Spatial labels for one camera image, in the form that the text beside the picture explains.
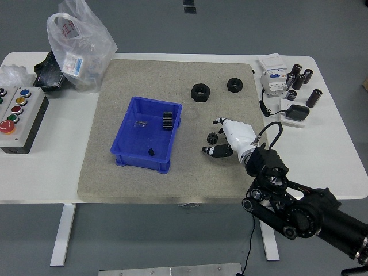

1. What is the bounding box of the white circuit breaker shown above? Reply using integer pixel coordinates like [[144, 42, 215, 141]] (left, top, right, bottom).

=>
[[260, 68, 290, 98]]

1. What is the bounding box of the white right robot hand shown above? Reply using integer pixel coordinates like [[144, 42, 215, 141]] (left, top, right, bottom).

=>
[[201, 116, 258, 159]]

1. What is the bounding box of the black cable under table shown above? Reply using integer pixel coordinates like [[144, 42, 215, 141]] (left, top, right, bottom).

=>
[[240, 214, 256, 275]]

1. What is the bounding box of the small black hex nut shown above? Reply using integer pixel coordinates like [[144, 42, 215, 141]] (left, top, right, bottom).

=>
[[227, 77, 244, 93]]

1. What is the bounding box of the white switch box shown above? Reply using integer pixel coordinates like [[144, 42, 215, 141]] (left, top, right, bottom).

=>
[[256, 53, 289, 72]]

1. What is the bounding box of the blue plastic bin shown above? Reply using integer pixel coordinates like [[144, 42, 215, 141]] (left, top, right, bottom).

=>
[[110, 96, 183, 175]]

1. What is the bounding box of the white blue carton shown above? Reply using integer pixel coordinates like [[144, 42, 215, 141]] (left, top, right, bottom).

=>
[[62, 53, 84, 77]]

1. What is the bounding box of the large black gear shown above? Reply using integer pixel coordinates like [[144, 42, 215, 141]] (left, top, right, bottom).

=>
[[162, 111, 174, 132]]

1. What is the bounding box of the translucent plastic bag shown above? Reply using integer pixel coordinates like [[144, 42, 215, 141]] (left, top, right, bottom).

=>
[[47, 0, 118, 93]]

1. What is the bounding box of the grey five-button control box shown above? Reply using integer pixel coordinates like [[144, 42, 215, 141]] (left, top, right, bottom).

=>
[[0, 87, 49, 154]]

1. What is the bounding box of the white plate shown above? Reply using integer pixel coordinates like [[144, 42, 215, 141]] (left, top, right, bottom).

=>
[[277, 98, 307, 128]]

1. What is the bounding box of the grey-brown mat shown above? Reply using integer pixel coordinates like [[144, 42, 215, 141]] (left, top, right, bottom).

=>
[[76, 59, 279, 205]]

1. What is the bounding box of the large black hex nut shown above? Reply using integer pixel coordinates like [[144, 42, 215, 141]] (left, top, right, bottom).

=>
[[190, 83, 212, 103]]

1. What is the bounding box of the metal plate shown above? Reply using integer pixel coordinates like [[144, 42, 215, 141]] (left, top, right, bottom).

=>
[[98, 262, 244, 276]]

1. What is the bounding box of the black power adapter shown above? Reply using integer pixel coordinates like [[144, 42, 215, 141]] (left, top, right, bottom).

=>
[[284, 104, 311, 121]]

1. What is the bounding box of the white table leg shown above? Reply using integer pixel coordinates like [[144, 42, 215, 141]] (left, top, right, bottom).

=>
[[50, 203, 76, 267], [258, 220, 280, 262]]

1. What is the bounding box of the grey under-table bracket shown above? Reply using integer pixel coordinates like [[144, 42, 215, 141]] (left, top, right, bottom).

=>
[[177, 203, 201, 215]]

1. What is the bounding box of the crumpled clear plastic wrap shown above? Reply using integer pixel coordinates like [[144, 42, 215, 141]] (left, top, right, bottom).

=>
[[0, 64, 35, 90]]

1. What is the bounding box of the black adapter cord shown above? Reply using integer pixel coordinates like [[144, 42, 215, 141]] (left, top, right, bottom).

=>
[[259, 89, 288, 118]]

